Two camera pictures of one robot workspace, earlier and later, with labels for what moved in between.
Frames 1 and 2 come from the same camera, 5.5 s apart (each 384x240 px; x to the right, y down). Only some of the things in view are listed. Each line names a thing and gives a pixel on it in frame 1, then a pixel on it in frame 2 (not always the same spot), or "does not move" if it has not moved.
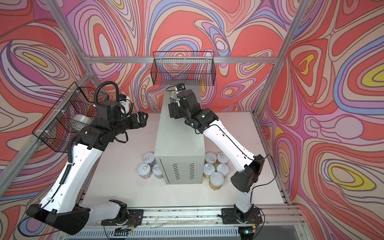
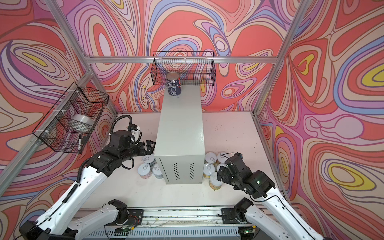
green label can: x=223 y=168 does not move
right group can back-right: x=222 y=158 does not move
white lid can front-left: x=144 y=171 does not move
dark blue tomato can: x=173 y=97 → x=173 y=82
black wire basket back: x=190 y=68 does not move
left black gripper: x=142 y=121 → x=150 y=149
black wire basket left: x=62 y=124 does not move
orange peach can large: x=216 y=180 does not move
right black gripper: x=174 y=110 → x=226 y=175
